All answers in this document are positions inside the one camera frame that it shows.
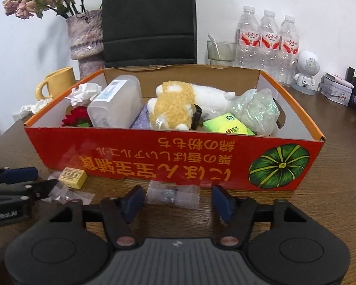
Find clear bag with screws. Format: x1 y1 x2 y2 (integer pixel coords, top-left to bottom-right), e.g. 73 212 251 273
146 181 200 210

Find small yellow box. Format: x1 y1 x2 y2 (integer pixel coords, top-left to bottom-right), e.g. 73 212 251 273
58 167 87 189

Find green tissue pack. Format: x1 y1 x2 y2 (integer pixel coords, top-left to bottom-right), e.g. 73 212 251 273
202 113 255 136

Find red artificial flower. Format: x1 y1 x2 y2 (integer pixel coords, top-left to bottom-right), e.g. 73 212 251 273
61 106 92 127

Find iridescent plastic bag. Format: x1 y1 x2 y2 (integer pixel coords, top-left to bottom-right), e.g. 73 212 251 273
228 88 280 136

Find translucent plastic container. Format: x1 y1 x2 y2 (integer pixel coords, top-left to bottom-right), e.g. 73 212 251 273
87 75 143 129

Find white tissue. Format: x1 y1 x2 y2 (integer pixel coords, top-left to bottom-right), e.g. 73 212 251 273
65 83 102 107
19 99 52 119

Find yellow white plush toy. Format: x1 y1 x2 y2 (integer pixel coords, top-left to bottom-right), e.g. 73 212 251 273
146 81 236 131

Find orange cardboard pumpkin box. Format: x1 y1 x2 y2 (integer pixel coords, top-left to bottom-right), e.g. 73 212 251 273
24 64 325 191

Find purple knitted cloth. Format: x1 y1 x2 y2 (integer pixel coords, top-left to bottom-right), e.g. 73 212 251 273
130 105 150 129

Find yellow ceramic mug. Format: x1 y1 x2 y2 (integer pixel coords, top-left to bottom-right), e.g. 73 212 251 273
34 67 76 100

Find grey printed tin box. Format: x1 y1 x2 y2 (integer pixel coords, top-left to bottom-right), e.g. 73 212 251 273
318 73 354 106

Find green tinted drinking glass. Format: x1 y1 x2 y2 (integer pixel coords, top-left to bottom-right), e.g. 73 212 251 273
208 41 237 66

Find white robot figurine speaker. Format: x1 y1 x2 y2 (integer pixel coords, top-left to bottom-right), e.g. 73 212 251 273
291 50 320 96

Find pink marbled ceramic vase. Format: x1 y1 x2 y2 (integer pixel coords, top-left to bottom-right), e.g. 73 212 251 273
67 10 105 79

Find left clear water bottle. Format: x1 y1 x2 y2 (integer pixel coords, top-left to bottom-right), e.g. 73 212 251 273
236 6 260 69

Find clear water bottle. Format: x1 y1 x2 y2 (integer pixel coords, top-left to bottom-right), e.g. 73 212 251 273
277 15 300 86
236 6 260 69
258 10 280 78

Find middle clear water bottle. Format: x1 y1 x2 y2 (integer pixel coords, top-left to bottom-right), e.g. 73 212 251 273
258 10 280 78

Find black lipstick tubes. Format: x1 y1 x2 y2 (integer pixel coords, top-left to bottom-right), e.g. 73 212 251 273
345 66 356 108

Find clear spoon in glass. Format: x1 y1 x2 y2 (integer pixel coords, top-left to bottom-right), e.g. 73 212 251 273
207 33 221 60

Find right clear water bottle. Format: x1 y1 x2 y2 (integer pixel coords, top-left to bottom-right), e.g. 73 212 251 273
277 15 300 86

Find black paper shopping bag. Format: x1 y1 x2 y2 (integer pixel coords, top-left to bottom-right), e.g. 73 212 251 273
102 0 197 68

